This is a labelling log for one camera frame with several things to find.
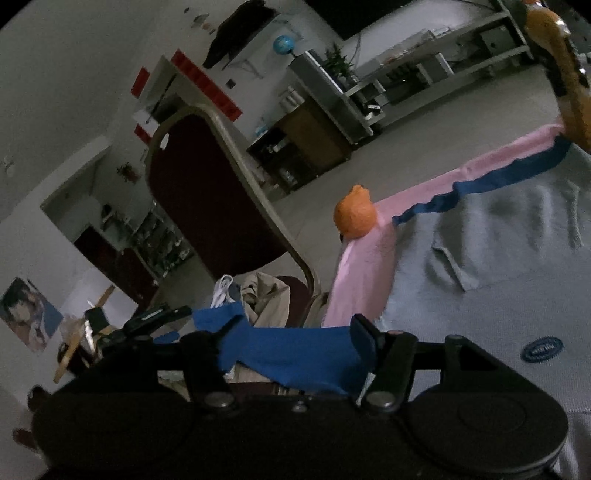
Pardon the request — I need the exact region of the wooden easel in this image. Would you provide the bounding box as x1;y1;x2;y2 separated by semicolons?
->
53;284;116;384

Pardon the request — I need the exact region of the white garment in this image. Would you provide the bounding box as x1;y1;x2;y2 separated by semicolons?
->
211;274;241;309

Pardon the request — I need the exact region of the dark wooden cabinet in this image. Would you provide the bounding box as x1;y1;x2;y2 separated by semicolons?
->
247;99;352;201

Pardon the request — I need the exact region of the orange citrus fruit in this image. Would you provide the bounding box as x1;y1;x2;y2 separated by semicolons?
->
334;185;377;241

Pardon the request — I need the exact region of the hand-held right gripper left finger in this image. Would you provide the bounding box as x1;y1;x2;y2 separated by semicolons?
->
60;330;237;409

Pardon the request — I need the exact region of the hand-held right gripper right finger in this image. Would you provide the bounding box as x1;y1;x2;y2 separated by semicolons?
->
349;314;555;414

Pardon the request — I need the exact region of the long white shelf unit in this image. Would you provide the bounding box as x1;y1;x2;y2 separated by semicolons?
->
344;0;532;125

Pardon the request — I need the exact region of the bright blue garment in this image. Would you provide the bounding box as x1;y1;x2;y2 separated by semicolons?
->
154;302;377;400

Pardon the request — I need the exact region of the pink blanket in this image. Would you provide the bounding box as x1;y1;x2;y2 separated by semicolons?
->
323;124;571;328

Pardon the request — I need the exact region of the wall poster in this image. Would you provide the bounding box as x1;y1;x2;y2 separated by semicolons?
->
0;277;64;354

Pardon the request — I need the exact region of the black wall screen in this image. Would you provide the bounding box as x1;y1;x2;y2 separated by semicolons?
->
305;0;416;40

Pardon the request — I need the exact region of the grey metal cabinet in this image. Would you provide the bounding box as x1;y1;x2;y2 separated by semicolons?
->
288;50;386;148

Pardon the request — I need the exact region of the dark blue cloth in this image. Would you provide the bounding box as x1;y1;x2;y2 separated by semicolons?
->
392;136;573;228

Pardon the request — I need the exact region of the grey-green towel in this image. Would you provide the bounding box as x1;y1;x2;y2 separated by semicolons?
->
379;138;591;480

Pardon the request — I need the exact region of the black cloth on wall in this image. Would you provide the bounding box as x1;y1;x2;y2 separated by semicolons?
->
203;0;280;70

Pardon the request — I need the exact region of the glass display cabinet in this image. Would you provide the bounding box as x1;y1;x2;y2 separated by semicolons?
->
74;203;192;296

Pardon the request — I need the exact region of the dark red chair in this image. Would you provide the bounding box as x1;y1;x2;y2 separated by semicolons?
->
144;104;331;330

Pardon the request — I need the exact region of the potted plant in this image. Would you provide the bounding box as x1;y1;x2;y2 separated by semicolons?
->
323;42;358;86

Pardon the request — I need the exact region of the beige garment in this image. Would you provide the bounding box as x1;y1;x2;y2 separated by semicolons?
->
238;271;291;330

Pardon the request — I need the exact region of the red wall panel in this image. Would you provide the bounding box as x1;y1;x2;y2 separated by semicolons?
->
171;50;243;121
131;67;151;97

